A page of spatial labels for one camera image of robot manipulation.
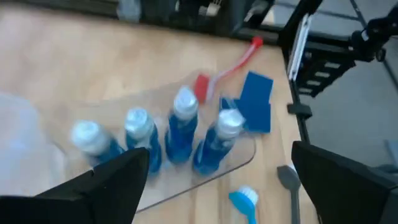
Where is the blue scrub sponge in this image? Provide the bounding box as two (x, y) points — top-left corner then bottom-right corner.
(234, 99), (272, 134)
(239, 70), (274, 108)

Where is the blue dish brush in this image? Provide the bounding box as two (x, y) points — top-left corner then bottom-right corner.
(228, 185), (259, 224)

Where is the blue dish soap bottle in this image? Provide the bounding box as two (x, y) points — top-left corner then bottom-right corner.
(192, 108), (246, 175)
(123, 107), (163, 174)
(164, 85), (200, 165)
(70, 119), (126, 167)

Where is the red dish brush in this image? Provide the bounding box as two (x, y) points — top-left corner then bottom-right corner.
(193, 35), (264, 105)

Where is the black jointed mount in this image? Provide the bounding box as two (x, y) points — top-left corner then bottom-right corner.
(350, 4), (398, 62)

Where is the clear rectangular plastic bin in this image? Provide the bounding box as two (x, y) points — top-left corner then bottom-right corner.
(0, 91), (68, 195)

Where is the clear rounded plastic tray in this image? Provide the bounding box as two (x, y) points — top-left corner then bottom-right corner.
(49, 79), (257, 214)

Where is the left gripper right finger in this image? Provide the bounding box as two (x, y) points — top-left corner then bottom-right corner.
(291, 141), (398, 224)

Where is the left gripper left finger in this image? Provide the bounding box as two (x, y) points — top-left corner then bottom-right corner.
(0, 147), (151, 224)

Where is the grey dish brush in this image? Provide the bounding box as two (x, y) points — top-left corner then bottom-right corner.
(276, 164), (302, 224)

